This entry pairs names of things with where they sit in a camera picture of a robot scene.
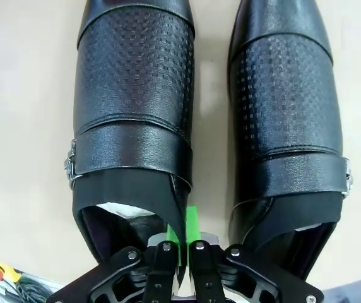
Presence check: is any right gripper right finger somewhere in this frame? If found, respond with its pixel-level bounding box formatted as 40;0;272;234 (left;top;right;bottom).
185;205;325;303

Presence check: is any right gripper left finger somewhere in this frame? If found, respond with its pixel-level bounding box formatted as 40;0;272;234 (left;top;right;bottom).
46;222;183;303

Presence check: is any black leather buckle shoe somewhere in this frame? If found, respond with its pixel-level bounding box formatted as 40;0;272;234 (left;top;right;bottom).
226;0;355;282
62;0;198;275

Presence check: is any white paper shoe stuffing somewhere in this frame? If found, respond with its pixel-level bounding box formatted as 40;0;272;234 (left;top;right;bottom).
293;222;324;234
100;201;163;219

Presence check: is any colourful cable bundle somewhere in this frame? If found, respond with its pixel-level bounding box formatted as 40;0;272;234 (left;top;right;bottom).
0;260;62;303

